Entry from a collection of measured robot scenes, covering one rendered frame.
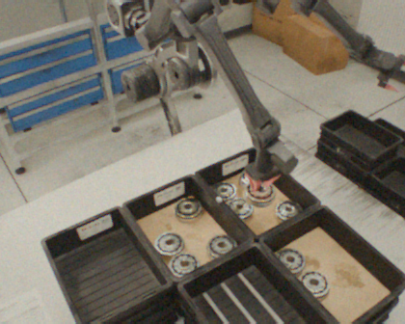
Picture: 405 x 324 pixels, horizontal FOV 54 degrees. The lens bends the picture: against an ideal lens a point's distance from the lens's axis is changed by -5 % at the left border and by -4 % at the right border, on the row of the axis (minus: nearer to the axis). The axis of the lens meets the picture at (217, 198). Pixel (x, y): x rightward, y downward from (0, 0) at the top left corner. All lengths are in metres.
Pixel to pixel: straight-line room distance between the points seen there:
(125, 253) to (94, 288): 0.17
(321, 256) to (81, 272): 0.82
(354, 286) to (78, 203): 1.18
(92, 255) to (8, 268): 0.40
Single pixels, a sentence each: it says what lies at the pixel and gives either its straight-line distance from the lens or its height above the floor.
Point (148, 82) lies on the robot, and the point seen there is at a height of 0.92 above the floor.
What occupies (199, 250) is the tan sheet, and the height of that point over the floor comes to 0.83.
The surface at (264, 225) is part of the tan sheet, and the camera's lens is 1.51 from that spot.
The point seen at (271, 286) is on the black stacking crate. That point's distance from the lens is 1.35.
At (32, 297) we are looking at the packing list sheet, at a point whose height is 0.70.
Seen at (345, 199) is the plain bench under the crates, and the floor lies 0.70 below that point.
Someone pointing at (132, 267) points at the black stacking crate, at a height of 0.83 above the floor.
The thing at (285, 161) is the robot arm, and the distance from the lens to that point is 1.13.
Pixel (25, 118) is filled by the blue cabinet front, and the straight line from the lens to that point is 3.17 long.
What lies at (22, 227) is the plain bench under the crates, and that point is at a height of 0.70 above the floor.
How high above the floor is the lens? 1.95
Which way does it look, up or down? 45 degrees down
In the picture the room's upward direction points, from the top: 1 degrees counter-clockwise
